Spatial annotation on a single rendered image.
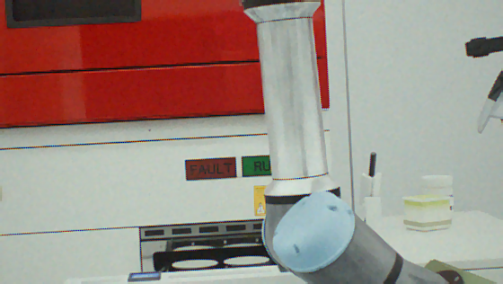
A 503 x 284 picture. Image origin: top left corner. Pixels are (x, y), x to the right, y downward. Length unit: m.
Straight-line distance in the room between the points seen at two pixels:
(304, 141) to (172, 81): 0.81
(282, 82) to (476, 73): 2.51
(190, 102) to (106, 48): 0.22
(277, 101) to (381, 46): 2.39
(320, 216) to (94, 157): 1.04
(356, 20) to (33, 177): 1.85
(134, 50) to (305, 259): 1.01
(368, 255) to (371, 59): 2.52
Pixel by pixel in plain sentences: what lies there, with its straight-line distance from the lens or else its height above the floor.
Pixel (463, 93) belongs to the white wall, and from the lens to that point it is 3.91.
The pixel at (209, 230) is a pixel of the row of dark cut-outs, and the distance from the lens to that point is 2.30.
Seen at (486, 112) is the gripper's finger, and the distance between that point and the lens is 1.64.
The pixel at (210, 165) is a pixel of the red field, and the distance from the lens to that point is 2.28.
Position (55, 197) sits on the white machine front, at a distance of 2.31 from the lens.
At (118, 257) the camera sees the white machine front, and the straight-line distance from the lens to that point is 2.32.
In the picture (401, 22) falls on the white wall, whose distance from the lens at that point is 3.86.
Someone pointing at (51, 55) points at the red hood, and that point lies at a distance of 2.25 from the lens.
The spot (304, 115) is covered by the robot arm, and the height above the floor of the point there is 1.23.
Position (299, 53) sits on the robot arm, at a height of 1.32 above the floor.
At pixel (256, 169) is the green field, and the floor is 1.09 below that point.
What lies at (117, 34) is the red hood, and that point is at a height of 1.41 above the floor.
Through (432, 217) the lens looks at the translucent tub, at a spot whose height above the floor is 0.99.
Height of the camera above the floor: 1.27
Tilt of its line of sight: 3 degrees down
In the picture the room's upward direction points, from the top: 3 degrees counter-clockwise
